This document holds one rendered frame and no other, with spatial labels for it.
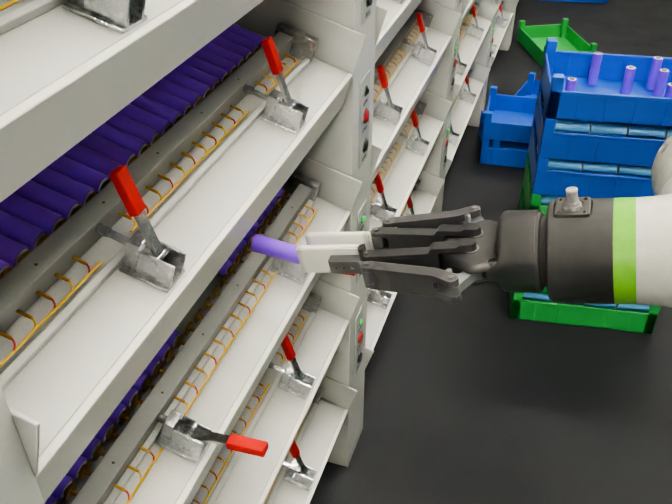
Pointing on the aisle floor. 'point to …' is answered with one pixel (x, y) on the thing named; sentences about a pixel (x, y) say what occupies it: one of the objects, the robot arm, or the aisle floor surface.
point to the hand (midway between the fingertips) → (336, 252)
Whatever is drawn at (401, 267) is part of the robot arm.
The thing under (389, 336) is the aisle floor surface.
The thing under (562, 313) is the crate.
